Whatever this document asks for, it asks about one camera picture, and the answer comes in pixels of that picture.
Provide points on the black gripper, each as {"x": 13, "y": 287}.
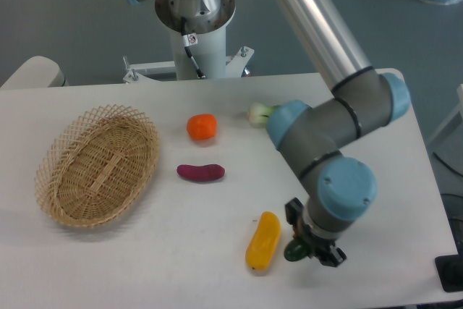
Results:
{"x": 313, "y": 237}

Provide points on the green cucumber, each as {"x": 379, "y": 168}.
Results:
{"x": 297, "y": 250}

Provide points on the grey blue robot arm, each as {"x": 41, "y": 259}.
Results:
{"x": 310, "y": 139}

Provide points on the woven wicker basket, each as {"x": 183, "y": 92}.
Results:
{"x": 98, "y": 167}

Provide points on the yellow pepper toy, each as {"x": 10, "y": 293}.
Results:
{"x": 262, "y": 246}

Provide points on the black device right edge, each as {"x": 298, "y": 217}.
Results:
{"x": 449, "y": 268}

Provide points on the purple sweet potato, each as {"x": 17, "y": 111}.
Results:
{"x": 205, "y": 173}

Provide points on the green bok choy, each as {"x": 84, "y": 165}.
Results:
{"x": 258, "y": 114}

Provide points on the orange tomato toy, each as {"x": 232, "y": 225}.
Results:
{"x": 202, "y": 127}

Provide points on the white furniture right edge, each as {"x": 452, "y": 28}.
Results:
{"x": 449, "y": 124}

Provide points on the white chair top left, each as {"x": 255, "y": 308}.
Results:
{"x": 36, "y": 72}

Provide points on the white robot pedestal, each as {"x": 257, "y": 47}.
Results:
{"x": 197, "y": 34}

